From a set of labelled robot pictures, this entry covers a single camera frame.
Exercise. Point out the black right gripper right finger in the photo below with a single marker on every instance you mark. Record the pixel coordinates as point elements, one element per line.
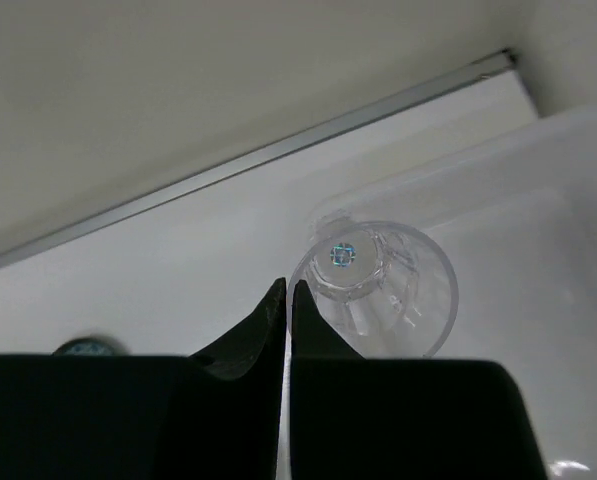
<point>357,418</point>

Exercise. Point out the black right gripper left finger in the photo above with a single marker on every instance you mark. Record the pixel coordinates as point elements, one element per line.
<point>211,415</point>

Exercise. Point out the clear plastic cup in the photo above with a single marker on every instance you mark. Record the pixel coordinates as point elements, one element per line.
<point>387,289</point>

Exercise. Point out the blue floral small plate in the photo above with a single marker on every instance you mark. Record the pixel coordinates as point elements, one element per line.
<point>89,346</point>

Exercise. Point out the translucent plastic bin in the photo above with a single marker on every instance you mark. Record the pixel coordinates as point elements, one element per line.
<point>517,218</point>

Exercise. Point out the aluminium table edge rail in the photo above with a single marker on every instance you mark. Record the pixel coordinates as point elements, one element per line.
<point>475,72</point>

